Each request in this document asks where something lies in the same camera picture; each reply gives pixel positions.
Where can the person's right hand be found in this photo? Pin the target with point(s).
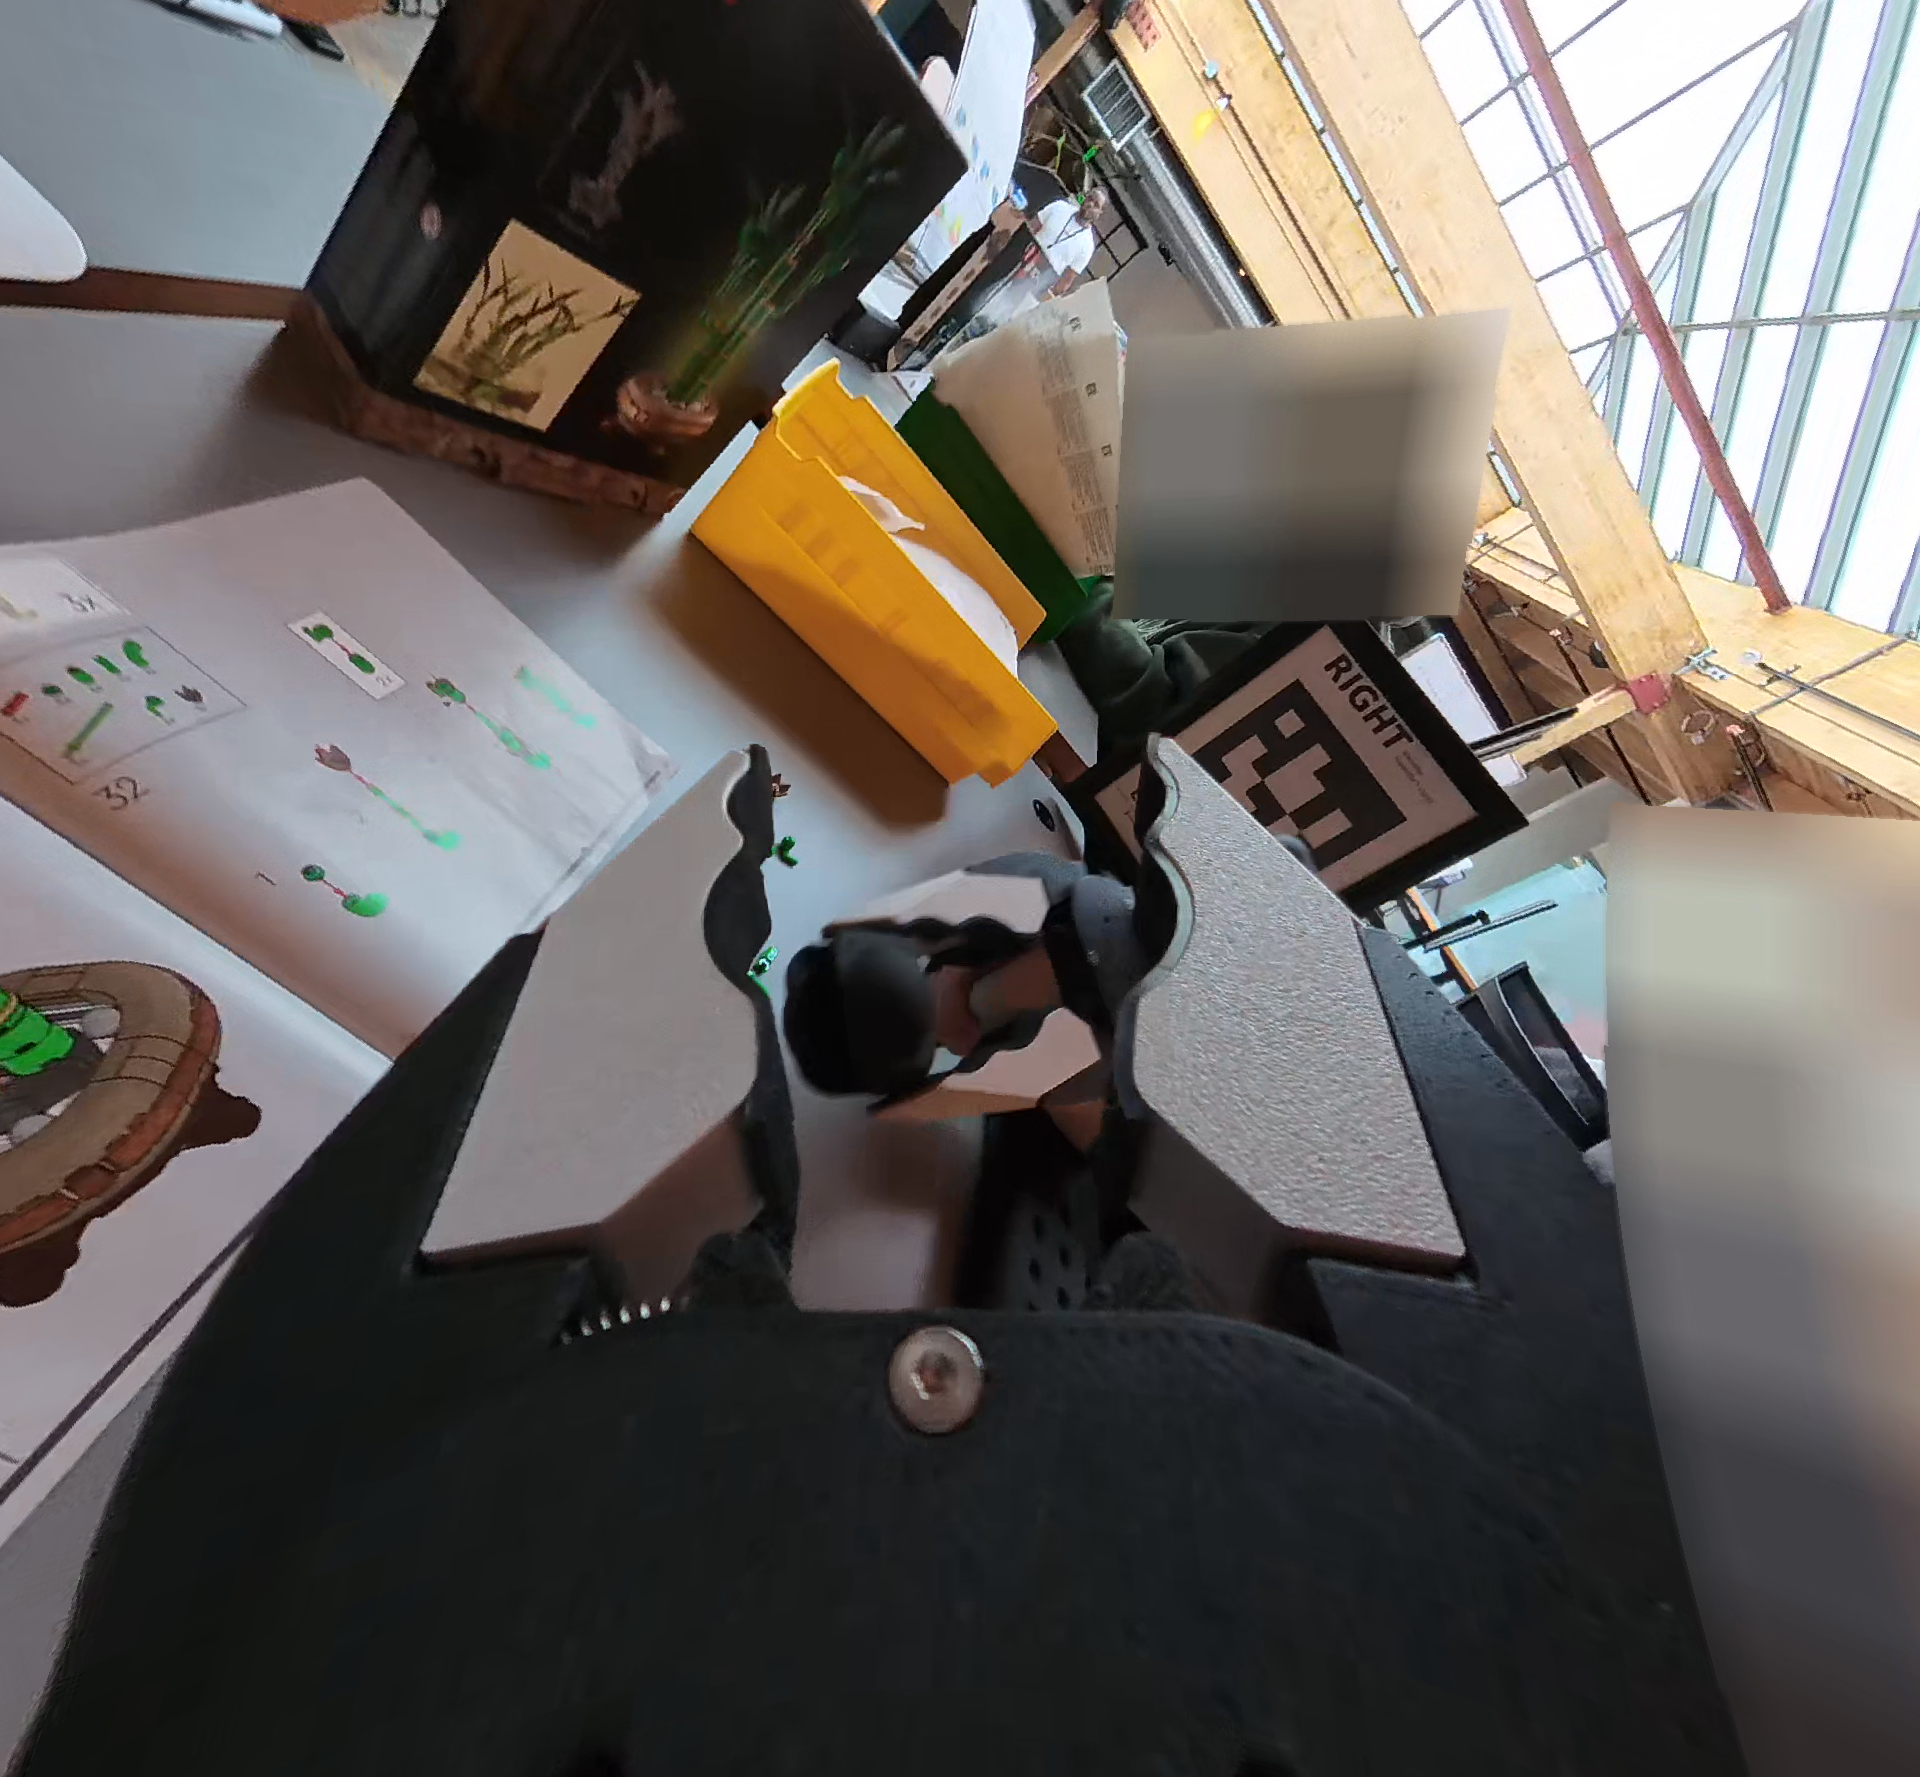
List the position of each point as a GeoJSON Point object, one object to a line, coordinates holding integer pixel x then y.
{"type": "Point", "coordinates": [1020, 1000]}

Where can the green plastic bin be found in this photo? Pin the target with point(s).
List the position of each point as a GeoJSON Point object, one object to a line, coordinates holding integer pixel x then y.
{"type": "Point", "coordinates": [975, 489]}

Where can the large black white marker sign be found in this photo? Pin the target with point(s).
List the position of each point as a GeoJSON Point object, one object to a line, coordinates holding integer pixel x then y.
{"type": "Point", "coordinates": [1349, 771]}

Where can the black lego set box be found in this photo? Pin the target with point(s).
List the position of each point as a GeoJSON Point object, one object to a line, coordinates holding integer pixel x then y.
{"type": "Point", "coordinates": [601, 129]}

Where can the lego instruction booklet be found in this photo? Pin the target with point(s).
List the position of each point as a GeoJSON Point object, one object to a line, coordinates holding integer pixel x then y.
{"type": "Point", "coordinates": [300, 756]}

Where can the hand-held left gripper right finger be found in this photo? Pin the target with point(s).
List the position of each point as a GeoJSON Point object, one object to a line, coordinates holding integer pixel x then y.
{"type": "Point", "coordinates": [1289, 1057]}

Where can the yellow plastic bin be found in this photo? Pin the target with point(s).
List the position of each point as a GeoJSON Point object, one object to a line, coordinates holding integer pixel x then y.
{"type": "Point", "coordinates": [840, 607]}

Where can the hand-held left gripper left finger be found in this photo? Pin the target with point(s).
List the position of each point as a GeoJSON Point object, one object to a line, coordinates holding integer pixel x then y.
{"type": "Point", "coordinates": [601, 1057]}

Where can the white poster board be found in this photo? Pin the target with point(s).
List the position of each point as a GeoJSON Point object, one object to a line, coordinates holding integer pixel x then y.
{"type": "Point", "coordinates": [989, 52]}

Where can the white plastic bag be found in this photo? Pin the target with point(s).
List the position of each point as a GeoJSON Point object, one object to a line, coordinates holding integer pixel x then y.
{"type": "Point", "coordinates": [960, 579]}

